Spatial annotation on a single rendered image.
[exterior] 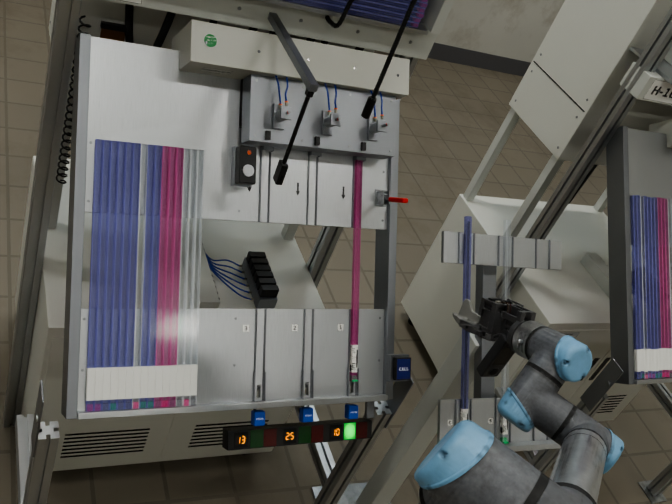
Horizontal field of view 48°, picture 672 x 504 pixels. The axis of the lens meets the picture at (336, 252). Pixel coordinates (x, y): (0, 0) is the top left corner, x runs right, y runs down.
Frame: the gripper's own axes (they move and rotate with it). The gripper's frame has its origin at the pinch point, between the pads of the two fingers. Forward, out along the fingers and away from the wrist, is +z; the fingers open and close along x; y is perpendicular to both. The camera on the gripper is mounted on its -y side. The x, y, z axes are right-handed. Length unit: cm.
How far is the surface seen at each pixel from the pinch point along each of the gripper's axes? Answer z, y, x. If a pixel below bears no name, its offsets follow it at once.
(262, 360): 7.2, -12.2, 43.9
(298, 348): 7.9, -9.8, 35.8
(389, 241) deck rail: 12.7, 13.9, 15.1
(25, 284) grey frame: 56, -10, 87
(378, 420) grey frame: 11.2, -28.5, 11.1
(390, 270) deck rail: 11.2, 7.6, 14.5
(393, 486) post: 34, -59, -12
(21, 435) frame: 45, -44, 86
